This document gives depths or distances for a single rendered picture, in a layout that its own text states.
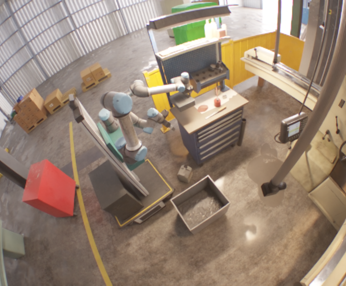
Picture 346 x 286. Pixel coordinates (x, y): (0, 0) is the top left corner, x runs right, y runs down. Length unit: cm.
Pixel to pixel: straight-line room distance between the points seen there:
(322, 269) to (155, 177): 235
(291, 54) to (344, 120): 306
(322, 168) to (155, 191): 225
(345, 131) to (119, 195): 241
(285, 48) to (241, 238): 422
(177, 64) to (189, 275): 257
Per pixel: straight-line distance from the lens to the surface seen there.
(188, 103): 177
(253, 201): 247
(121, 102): 92
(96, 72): 620
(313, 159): 240
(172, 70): 190
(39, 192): 263
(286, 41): 462
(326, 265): 201
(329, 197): 267
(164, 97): 280
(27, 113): 692
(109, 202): 182
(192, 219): 207
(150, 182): 230
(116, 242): 266
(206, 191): 216
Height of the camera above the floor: 230
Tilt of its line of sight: 51 degrees down
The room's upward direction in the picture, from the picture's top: 19 degrees counter-clockwise
